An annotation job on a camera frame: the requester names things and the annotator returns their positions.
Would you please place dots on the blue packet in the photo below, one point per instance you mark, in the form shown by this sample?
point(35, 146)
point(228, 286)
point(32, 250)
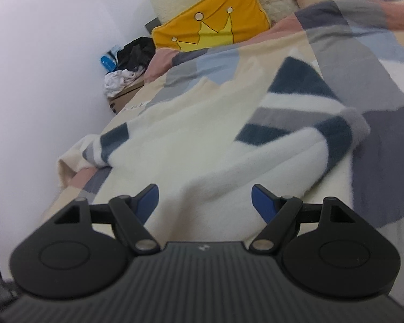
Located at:
point(107, 62)

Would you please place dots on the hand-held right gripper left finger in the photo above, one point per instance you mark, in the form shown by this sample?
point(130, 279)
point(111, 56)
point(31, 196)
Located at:
point(146, 202)

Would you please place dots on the yellow crown pillow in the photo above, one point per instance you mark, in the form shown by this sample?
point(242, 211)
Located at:
point(215, 10)

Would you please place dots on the white crumpled cloth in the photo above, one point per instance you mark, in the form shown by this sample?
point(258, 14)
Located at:
point(116, 82)

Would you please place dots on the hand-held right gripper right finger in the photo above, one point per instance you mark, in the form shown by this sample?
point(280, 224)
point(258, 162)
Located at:
point(263, 202)

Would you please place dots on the black cloth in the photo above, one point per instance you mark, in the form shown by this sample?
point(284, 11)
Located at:
point(136, 52)

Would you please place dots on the cream navy striped fleece blanket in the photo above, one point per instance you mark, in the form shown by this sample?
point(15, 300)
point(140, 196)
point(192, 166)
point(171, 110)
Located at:
point(195, 148)

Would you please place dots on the checkered patchwork quilt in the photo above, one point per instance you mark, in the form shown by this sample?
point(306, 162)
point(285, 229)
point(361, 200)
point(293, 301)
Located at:
point(383, 141)

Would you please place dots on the cardboard box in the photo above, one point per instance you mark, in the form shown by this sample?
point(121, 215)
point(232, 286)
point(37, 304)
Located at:
point(124, 99)

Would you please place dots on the dark wall socket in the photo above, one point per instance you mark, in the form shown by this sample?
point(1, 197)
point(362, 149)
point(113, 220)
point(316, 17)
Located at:
point(152, 25)

